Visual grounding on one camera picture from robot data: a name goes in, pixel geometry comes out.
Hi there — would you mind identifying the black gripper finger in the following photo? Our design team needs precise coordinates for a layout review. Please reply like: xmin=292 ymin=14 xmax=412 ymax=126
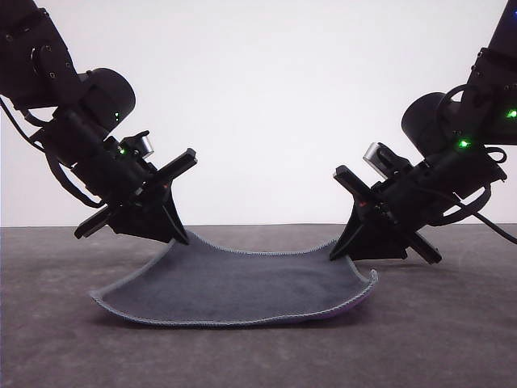
xmin=337 ymin=216 xmax=408 ymax=263
xmin=162 ymin=186 xmax=191 ymax=247
xmin=111 ymin=200 xmax=182 ymax=246
xmin=329 ymin=197 xmax=367 ymax=262

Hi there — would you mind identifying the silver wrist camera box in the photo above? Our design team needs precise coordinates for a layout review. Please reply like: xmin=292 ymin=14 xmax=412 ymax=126
xmin=120 ymin=130 xmax=157 ymax=161
xmin=362 ymin=141 xmax=407 ymax=179

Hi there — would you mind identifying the purple towel with grey hem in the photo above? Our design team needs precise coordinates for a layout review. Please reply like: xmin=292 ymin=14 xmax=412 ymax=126
xmin=89 ymin=231 xmax=380 ymax=327

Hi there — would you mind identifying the grey table cloth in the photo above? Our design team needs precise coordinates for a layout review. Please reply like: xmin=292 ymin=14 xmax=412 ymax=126
xmin=0 ymin=223 xmax=517 ymax=388

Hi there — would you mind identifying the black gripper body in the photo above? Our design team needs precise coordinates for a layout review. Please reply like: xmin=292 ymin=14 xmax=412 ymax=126
xmin=332 ymin=151 xmax=508 ymax=266
xmin=40 ymin=111 xmax=199 ymax=240

